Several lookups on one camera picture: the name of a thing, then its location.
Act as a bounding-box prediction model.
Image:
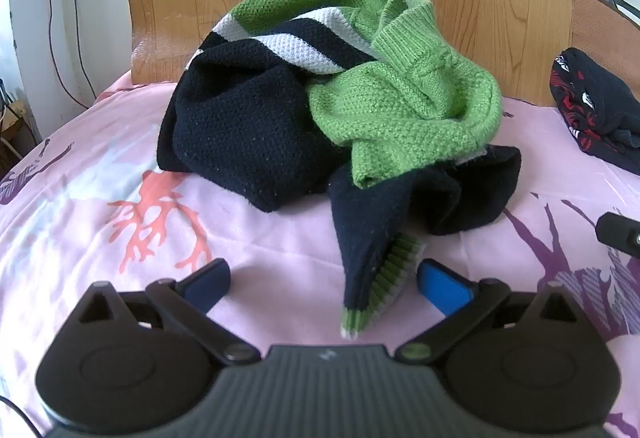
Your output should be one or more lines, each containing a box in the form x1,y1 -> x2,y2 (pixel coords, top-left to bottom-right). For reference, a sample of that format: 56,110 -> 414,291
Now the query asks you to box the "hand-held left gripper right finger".
395,259 -> 576,363

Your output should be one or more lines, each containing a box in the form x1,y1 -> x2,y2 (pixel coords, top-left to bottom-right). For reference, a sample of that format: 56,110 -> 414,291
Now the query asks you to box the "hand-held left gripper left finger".
77,258 -> 261,365

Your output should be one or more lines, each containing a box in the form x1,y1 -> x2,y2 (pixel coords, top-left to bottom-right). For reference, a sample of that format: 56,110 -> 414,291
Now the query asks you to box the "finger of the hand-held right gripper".
596,212 -> 640,259

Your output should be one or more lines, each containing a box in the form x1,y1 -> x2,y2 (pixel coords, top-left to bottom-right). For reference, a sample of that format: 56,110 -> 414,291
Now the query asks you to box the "green navy white knit sweater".
156,0 -> 522,339

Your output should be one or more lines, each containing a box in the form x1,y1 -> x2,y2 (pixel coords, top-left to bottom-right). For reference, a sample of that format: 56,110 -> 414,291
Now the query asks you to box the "pink printed bedsheet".
0,70 -> 640,438

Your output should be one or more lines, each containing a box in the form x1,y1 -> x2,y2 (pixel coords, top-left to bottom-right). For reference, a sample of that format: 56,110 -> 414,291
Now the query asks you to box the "black red patterned folded garment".
549,47 -> 640,176

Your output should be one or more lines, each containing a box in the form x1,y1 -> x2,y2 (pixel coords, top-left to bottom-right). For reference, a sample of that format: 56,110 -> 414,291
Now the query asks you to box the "brown textured panel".
571,0 -> 640,71

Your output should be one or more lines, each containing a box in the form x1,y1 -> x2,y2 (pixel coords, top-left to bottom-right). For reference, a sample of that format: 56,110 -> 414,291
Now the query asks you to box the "wooden nightstand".
0,78 -> 38,174

